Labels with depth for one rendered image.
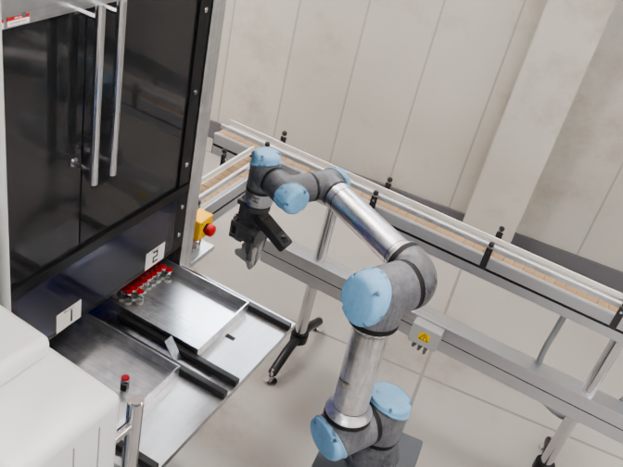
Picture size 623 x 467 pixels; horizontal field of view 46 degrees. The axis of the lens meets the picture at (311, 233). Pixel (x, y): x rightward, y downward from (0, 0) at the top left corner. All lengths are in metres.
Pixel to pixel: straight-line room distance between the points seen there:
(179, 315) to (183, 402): 0.33
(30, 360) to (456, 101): 3.55
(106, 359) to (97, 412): 1.00
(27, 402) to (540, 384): 2.22
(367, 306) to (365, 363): 0.18
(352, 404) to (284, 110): 3.15
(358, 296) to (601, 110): 2.90
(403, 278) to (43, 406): 0.82
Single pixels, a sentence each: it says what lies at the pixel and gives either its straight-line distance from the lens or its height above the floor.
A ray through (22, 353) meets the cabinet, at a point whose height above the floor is 1.58.
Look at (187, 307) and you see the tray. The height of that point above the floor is 0.88.
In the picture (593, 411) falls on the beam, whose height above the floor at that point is 0.51.
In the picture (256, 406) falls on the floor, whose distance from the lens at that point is 3.16.
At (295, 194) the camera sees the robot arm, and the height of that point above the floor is 1.42.
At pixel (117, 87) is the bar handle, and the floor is 1.65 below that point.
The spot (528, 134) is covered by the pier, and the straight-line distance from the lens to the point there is 4.13.
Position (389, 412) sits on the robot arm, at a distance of 1.86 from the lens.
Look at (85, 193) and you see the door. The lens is 1.78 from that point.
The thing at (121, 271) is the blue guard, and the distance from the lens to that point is 2.04.
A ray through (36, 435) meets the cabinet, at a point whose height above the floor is 1.55.
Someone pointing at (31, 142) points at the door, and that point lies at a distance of 1.58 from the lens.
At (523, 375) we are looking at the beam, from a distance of 2.94.
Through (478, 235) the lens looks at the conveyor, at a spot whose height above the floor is 0.93.
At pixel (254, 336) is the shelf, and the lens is 2.15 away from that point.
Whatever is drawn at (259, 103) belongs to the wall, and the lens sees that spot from 4.74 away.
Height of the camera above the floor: 2.33
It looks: 34 degrees down
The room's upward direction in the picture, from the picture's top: 14 degrees clockwise
